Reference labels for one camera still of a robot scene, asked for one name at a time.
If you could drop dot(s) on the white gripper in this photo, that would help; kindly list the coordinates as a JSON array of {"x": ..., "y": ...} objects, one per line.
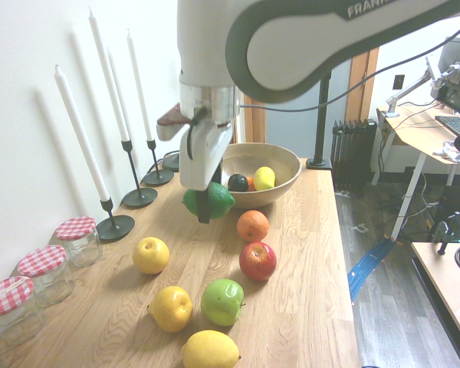
[{"x": 201, "y": 161}]

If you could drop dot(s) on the green lemon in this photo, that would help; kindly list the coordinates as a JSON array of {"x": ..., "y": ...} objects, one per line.
[{"x": 221, "y": 199}]

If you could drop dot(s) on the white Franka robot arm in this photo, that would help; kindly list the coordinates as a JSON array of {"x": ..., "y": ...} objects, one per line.
[{"x": 207, "y": 46}]

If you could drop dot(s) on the small yellow lemon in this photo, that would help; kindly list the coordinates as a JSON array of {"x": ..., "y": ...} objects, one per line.
[{"x": 264, "y": 178}]

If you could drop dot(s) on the large yellow lemon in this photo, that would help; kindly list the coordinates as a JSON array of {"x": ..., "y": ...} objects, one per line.
[{"x": 210, "y": 350}]

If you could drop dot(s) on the dark avocado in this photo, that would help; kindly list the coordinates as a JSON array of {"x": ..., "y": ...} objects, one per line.
[{"x": 237, "y": 183}]

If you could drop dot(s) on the small orange fruit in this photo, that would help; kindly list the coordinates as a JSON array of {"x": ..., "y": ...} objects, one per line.
[{"x": 251, "y": 184}]

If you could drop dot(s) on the black round base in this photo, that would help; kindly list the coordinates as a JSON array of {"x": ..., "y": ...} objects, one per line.
[{"x": 171, "y": 163}]

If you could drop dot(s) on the black candle holder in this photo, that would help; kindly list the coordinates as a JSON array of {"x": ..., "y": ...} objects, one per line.
[
  {"x": 115, "y": 228},
  {"x": 140, "y": 198},
  {"x": 159, "y": 178}
]

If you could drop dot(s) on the large orange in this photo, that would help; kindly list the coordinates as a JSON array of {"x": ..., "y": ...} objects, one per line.
[{"x": 253, "y": 226}]

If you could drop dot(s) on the wooden bowl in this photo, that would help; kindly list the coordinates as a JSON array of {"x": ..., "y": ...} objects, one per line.
[{"x": 276, "y": 191}]

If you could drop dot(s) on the red apple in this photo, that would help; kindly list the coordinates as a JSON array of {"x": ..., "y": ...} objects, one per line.
[{"x": 257, "y": 262}]

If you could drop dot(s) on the yellow apple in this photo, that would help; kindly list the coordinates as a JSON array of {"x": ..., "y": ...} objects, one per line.
[
  {"x": 171, "y": 309},
  {"x": 150, "y": 256}
]

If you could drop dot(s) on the green apple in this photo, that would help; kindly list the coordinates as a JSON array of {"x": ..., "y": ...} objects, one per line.
[{"x": 222, "y": 303}]

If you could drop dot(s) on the white taper candle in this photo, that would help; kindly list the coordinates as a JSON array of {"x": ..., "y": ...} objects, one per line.
[
  {"x": 107, "y": 73},
  {"x": 140, "y": 88},
  {"x": 82, "y": 134}
]

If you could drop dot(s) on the black vertical pole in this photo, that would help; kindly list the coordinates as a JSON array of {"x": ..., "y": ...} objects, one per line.
[{"x": 322, "y": 126}]

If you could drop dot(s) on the glass jar checkered lid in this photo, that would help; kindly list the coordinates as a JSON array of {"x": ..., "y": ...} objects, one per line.
[
  {"x": 78, "y": 241},
  {"x": 46, "y": 274},
  {"x": 11, "y": 310}
]

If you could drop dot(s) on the black radiator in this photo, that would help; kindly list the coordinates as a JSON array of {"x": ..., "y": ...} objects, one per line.
[{"x": 352, "y": 153}]

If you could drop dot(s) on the white floor tape piece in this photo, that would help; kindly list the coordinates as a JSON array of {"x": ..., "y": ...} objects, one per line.
[{"x": 360, "y": 228}]

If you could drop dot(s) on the blue tape strip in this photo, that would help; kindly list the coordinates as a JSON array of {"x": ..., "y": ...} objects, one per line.
[{"x": 368, "y": 268}]

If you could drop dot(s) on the black table clamp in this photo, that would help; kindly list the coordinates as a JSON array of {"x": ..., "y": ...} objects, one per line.
[{"x": 442, "y": 239}]

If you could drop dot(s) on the black keyboard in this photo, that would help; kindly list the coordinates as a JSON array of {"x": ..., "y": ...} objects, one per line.
[{"x": 458, "y": 124}]

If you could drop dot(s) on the light wood side table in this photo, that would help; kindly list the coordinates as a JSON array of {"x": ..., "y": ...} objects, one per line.
[{"x": 452, "y": 291}]

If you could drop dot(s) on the wrist camera on maroon mount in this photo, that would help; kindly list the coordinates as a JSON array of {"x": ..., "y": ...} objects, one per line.
[{"x": 168, "y": 130}]

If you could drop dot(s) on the wooden door frame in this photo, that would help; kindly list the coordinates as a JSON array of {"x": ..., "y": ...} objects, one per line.
[{"x": 362, "y": 88}]

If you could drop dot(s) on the dark wall outlet plate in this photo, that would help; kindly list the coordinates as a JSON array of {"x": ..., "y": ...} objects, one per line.
[{"x": 398, "y": 81}]

